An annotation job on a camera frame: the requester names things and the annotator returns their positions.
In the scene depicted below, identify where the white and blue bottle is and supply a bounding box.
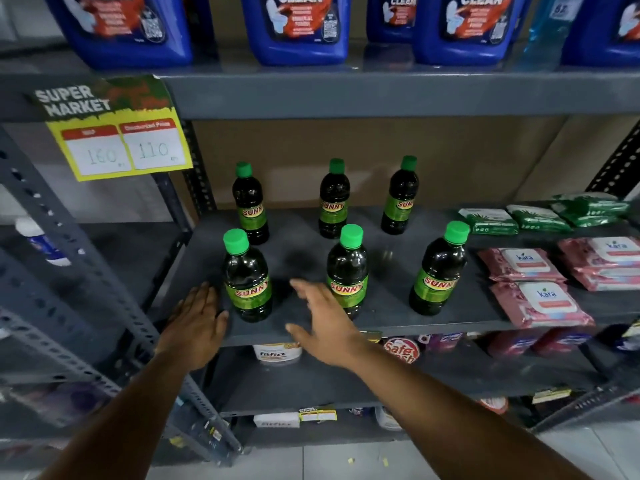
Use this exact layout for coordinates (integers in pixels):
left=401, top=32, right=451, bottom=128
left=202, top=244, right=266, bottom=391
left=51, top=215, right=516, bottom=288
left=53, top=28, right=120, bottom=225
left=15, top=217, right=72, bottom=268

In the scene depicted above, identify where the person's right forearm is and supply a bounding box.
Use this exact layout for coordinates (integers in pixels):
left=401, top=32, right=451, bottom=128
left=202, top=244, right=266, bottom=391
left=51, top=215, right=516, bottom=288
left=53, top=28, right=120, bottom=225
left=345, top=340, right=583, bottom=480

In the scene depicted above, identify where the person's left forearm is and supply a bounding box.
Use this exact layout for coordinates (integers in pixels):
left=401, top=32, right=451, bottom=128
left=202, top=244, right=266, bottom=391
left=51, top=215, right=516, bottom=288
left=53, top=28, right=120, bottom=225
left=37, top=352, right=211, bottom=480

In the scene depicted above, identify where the light blue liquid bottle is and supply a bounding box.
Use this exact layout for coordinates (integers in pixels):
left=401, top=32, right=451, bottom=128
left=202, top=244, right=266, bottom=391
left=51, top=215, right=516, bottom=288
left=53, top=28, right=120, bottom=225
left=522, top=0, right=587, bottom=65

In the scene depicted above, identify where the small yellow shelf label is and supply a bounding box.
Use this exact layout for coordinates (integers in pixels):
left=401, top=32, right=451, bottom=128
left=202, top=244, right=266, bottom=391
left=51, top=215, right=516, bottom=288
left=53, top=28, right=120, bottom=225
left=531, top=389, right=572, bottom=404
left=298, top=405, right=339, bottom=423

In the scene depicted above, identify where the yellow and green price sign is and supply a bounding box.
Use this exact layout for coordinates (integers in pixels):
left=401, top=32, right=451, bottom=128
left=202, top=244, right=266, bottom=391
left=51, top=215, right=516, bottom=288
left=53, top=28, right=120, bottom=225
left=30, top=76, right=194, bottom=183

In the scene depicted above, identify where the white tub with orange label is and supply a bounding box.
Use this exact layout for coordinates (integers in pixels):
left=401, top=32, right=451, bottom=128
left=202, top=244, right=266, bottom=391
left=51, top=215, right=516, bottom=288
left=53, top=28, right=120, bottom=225
left=252, top=343, right=304, bottom=366

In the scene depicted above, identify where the blue cleaner jug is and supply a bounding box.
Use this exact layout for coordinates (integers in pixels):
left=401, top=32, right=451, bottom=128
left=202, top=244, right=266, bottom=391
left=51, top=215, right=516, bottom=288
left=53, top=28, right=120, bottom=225
left=411, top=0, right=522, bottom=66
left=561, top=0, right=640, bottom=67
left=44, top=0, right=194, bottom=70
left=366, top=0, right=420, bottom=44
left=240, top=0, right=352, bottom=66

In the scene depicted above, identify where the grey metal shelf rack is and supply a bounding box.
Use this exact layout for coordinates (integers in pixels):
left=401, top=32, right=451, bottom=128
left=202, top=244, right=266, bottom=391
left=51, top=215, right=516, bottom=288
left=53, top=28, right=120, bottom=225
left=0, top=40, right=640, bottom=468

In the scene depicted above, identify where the person's right hand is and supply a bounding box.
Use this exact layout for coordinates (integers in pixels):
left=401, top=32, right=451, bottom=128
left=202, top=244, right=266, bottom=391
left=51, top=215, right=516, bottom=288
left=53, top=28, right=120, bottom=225
left=285, top=280, right=374, bottom=368

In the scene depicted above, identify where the green wipes packet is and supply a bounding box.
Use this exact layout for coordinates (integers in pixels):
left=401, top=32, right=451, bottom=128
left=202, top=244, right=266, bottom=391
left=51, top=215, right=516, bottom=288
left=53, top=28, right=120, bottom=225
left=550, top=193, right=631, bottom=228
left=506, top=204, right=572, bottom=232
left=458, top=208, right=520, bottom=236

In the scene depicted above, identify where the pink wet wipes pack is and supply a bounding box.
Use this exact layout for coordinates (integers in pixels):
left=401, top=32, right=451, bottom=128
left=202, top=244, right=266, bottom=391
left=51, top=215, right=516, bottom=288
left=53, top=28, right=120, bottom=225
left=557, top=237, right=640, bottom=269
left=477, top=247, right=567, bottom=283
left=489, top=281, right=596, bottom=329
left=571, top=267, right=640, bottom=292

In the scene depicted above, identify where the brown cardboard panel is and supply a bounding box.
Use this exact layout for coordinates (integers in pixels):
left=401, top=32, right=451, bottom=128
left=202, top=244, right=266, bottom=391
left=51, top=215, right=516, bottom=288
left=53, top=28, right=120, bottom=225
left=191, top=116, right=640, bottom=211

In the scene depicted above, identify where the person's left hand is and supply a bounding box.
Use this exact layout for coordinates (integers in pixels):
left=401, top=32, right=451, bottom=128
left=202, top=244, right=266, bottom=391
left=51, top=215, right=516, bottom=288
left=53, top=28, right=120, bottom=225
left=157, top=282, right=231, bottom=370

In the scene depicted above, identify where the group of dark green-capped bottles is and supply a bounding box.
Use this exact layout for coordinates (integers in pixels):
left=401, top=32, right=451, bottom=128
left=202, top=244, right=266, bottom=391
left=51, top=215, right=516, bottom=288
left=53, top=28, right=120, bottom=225
left=222, top=156, right=471, bottom=324

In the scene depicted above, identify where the red and white pouch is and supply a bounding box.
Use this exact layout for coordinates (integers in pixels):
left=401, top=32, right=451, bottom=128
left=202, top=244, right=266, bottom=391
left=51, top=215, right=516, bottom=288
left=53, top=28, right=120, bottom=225
left=382, top=337, right=422, bottom=366

